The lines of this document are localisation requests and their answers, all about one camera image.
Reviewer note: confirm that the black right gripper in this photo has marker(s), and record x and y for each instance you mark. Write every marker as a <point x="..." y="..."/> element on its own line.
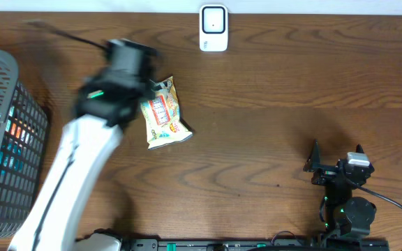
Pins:
<point x="313" y="164"/>

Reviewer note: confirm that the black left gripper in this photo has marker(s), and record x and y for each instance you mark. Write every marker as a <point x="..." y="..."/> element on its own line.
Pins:
<point x="147" y="75"/>

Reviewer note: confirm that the yellow snack bag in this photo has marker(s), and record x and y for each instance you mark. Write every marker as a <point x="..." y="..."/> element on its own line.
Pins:
<point x="163" y="117"/>

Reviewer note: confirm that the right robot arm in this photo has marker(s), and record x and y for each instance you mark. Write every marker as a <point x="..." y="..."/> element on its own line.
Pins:
<point x="347" y="218"/>

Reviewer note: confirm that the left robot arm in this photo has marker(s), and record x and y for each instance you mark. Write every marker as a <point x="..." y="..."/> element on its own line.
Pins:
<point x="104" y="106"/>

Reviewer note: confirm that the white barcode scanner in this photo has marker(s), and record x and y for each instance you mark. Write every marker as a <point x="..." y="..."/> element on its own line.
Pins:
<point x="213" y="28"/>

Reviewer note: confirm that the grey plastic mesh basket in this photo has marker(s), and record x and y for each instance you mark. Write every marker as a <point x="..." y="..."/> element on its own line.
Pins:
<point x="23" y="132"/>

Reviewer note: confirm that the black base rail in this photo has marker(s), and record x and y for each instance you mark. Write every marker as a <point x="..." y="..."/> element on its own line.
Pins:
<point x="230" y="245"/>

